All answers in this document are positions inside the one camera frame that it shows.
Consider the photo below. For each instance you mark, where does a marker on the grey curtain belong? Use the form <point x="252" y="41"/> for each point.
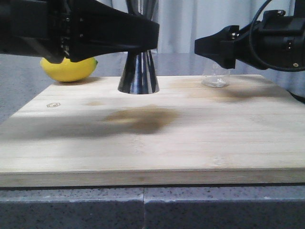
<point x="183" y="21"/>

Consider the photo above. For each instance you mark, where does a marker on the wooden cutting board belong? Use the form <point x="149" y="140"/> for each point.
<point x="90" y="134"/>

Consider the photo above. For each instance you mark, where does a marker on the glass beaker with clear liquid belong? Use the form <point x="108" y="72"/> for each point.
<point x="216" y="76"/>

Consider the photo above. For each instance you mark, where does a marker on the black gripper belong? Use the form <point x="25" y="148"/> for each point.
<point x="39" y="28"/>
<point x="272" y="40"/>

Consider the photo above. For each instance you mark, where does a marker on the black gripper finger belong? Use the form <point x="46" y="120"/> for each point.
<point x="97" y="29"/>

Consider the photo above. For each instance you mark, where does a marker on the steel double jigger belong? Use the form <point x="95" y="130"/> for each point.
<point x="139" y="73"/>

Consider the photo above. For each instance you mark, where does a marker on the yellow lemon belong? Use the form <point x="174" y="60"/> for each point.
<point x="68" y="71"/>

